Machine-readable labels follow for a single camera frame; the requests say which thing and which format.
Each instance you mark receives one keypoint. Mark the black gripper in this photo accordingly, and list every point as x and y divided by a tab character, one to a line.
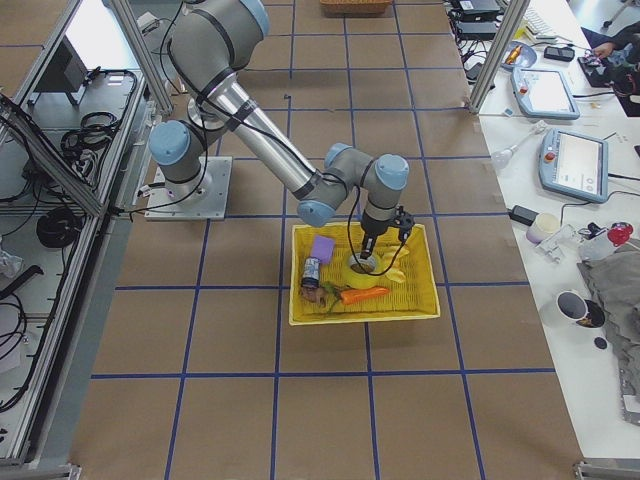
372	228

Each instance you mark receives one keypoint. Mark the yellow tape roll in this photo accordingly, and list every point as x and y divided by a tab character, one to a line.
360	273

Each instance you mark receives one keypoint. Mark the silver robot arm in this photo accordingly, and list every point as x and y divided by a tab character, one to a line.
210	43

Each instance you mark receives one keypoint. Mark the yellow toy banana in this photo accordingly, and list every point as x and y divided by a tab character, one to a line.
391	258

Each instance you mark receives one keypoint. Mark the purple block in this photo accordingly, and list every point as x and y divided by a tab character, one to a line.
322	249

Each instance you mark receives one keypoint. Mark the yellow woven basket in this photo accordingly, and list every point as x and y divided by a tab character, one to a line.
416	299

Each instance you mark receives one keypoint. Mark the orange toy carrot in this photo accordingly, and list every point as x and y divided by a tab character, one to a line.
353	296

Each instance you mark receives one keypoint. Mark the small labelled can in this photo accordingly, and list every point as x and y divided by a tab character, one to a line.
311	273

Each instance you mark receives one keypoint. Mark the brown toy item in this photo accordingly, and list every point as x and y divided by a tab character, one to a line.
318	296

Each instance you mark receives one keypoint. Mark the black power adapter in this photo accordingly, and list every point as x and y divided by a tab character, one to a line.
522	215

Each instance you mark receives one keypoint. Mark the white light bulb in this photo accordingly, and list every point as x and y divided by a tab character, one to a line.
501	158

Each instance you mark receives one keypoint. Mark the lavender white cup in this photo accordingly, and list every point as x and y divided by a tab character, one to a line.
543	226

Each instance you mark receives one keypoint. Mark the clear plastic part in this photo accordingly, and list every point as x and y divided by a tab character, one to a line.
552	247

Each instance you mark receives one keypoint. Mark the white black mug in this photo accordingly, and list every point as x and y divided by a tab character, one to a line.
565	308

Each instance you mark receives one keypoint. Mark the lower teach pendant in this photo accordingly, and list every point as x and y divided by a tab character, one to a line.
574	165

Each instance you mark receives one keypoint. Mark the teach pendant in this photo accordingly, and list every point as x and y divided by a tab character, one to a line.
543	94
574	165

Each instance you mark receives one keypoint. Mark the upper teach pendant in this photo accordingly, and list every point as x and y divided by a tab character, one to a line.
543	94

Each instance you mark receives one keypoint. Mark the grey cloth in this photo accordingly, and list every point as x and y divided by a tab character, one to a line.
614	306

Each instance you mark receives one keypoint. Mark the brown wicker basket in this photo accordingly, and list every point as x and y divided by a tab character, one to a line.
355	7

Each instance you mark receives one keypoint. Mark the blue bowl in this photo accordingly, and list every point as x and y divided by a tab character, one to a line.
518	54

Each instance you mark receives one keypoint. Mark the red round object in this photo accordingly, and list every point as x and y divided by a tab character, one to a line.
619	233

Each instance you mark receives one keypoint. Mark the black monitor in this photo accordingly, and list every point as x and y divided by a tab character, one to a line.
66	73

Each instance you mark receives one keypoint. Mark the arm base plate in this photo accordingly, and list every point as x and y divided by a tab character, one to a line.
190	195

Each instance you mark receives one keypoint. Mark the aluminium frame post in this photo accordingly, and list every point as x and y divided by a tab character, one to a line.
512	18

